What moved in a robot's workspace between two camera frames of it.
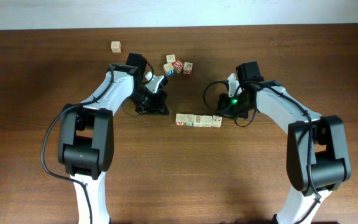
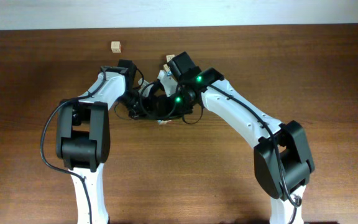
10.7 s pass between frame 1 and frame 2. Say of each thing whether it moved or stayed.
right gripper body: moved
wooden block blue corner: moved
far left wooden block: stayed
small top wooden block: stayed
